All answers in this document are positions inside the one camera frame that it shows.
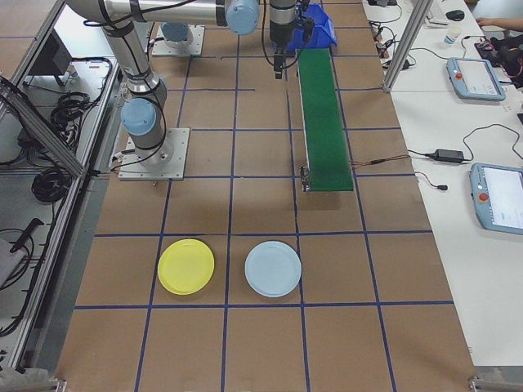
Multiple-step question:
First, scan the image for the bystander forearm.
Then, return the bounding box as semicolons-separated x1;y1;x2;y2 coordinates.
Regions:
496;16;523;32

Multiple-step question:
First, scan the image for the light blue plastic plate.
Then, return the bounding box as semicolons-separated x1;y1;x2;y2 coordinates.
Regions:
244;240;303;298

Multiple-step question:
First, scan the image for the yellow plastic plate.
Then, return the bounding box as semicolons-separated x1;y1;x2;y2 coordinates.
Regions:
157;238;216;296

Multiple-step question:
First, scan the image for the blue plastic storage bin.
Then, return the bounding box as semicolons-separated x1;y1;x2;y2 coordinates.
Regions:
285;2;339;52

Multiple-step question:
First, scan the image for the green conveyor belt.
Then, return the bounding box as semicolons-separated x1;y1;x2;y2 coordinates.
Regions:
296;47;355;195

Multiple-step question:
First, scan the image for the black power adapter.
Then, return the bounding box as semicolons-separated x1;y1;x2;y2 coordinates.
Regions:
432;149;466;162

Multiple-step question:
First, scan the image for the grey teach pendant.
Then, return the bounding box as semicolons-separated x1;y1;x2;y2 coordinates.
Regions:
468;162;523;237
445;56;507;102

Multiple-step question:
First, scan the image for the white side table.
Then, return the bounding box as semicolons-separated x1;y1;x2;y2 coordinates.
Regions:
361;0;523;368

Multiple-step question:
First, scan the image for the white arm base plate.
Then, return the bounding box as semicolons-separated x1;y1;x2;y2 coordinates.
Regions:
118;127;191;180
151;24;205;57

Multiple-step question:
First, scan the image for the black cable bundle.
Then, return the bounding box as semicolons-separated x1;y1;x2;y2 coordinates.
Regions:
369;18;416;70

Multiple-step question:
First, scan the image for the aluminium profile post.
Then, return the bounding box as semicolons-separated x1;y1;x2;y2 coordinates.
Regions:
382;0;435;93

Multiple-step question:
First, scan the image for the red conveyor cable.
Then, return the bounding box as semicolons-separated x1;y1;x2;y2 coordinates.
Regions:
349;154;411;168

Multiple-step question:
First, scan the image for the black cable with plug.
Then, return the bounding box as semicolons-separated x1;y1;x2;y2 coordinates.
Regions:
414;171;449;192

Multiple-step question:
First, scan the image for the black cable coil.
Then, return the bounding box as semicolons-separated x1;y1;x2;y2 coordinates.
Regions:
51;91;97;131
31;167;69;203

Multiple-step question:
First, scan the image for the black device with red wires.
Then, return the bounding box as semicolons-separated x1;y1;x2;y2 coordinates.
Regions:
476;35;523;87

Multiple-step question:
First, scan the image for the black box in frame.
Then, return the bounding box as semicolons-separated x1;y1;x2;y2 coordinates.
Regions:
28;30;77;87

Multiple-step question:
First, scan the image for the V-shaped metal bar frame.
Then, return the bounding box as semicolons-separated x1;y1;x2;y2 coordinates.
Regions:
0;0;123;371

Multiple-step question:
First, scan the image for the black handle tool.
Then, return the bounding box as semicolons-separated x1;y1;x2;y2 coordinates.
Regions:
7;218;44;252

